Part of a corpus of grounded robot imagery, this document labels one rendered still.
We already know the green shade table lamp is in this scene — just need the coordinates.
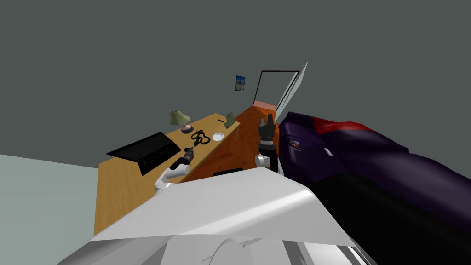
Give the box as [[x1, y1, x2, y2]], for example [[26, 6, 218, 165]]
[[169, 109, 195, 135]]

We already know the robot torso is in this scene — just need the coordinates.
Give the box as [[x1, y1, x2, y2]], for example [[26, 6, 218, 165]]
[[57, 167, 369, 265]]

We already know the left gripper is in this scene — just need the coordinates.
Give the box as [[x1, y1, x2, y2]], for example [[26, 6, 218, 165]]
[[183, 145, 196, 165]]

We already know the black laptop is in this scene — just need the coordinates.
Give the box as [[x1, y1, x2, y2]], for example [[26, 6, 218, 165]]
[[106, 132, 183, 177]]

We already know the purple bed with red blanket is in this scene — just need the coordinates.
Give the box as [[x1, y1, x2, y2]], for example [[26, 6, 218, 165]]
[[277, 111, 471, 265]]

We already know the wooden desk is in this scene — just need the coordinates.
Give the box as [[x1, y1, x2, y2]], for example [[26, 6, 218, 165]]
[[93, 112, 241, 236]]

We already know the pale grey door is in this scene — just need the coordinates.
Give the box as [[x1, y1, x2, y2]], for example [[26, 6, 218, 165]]
[[275, 60, 309, 115]]

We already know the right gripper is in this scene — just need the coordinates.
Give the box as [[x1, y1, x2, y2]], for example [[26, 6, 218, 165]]
[[258, 114, 277, 140]]

